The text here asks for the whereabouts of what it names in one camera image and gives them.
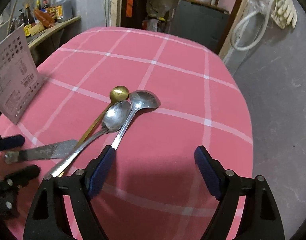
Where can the dark sauce bottle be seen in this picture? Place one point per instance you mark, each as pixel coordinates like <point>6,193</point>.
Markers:
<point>29,21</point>

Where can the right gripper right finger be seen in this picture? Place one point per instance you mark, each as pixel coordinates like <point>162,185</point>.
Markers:
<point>260,218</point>

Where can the steel knife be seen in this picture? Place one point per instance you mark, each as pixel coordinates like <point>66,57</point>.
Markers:
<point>57,150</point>

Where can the steel teaspoon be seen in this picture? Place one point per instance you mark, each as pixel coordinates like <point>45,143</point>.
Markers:
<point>112,121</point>

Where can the large steel spoon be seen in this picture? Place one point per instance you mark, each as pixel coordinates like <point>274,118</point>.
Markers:
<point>140,100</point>

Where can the cream rubber gloves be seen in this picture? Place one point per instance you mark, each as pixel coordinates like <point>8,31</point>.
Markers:
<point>282,12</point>

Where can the gold small spoon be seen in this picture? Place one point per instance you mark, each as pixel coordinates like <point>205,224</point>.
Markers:
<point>119,93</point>

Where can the large soy sauce jug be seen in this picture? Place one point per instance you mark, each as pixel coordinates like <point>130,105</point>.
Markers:
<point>63,10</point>

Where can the white perforated utensil holder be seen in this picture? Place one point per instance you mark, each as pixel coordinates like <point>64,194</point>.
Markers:
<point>19,77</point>

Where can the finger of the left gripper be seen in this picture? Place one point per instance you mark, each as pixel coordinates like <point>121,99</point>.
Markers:
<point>10,186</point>
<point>8,143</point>

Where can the dark grey cabinet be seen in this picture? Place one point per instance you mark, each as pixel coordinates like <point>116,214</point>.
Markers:
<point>197,23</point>

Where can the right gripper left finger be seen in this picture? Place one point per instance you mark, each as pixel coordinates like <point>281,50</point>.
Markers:
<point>47,217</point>

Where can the pink checkered tablecloth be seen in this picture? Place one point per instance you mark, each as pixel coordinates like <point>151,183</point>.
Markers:
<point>154,189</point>

